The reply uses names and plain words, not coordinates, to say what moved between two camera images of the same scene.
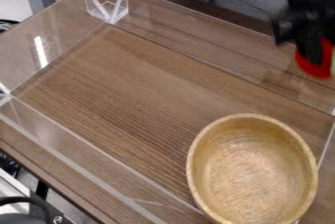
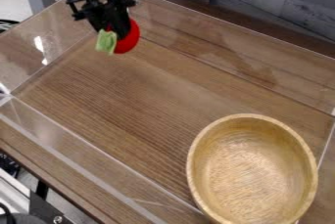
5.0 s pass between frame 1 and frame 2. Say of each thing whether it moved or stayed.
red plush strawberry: moved
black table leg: stayed
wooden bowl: stayed
